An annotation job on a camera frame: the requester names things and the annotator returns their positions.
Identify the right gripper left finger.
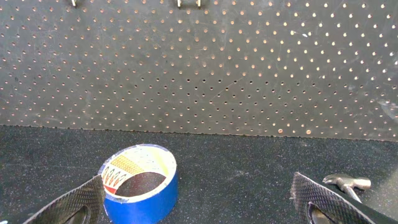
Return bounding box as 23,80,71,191
23,174,106,224

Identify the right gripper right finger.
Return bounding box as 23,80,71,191
290,172,398,224

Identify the hammer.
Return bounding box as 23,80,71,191
322,174,373,203

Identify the roll of blue tape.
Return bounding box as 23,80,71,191
98,143,180,224

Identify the black pegboard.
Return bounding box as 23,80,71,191
0,0,398,142

